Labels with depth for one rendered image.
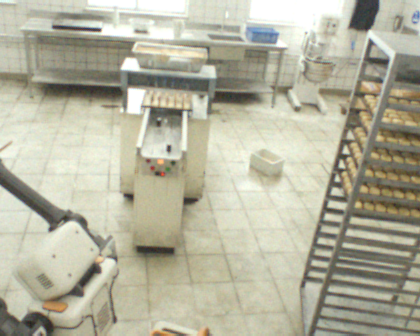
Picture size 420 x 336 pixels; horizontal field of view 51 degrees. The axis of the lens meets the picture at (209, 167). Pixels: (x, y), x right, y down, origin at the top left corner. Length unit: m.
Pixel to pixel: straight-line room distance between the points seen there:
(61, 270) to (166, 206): 1.81
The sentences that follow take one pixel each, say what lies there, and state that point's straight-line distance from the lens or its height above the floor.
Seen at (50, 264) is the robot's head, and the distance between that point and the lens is 1.34.
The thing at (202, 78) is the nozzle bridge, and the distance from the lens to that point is 3.41.
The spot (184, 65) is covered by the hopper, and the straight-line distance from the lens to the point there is 3.44.
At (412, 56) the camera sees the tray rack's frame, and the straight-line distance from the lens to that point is 1.96.
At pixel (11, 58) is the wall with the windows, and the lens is 6.89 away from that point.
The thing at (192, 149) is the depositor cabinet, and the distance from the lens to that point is 3.64.
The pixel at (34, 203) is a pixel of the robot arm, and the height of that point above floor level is 1.25.
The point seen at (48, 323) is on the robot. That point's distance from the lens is 1.41.
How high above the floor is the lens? 2.17
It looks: 28 degrees down
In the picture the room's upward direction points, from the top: 7 degrees clockwise
